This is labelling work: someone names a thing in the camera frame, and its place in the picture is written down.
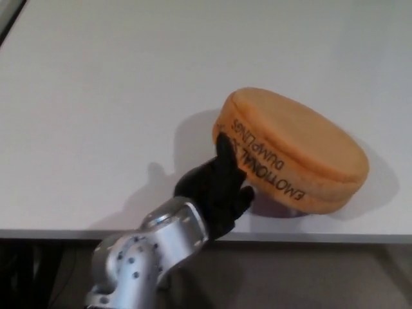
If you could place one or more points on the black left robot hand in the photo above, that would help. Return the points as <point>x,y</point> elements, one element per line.
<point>215,190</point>

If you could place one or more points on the orange plush round plate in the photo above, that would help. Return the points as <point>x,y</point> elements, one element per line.
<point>289,154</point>

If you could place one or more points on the black table leg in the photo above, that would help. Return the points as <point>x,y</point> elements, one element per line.
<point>62,273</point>

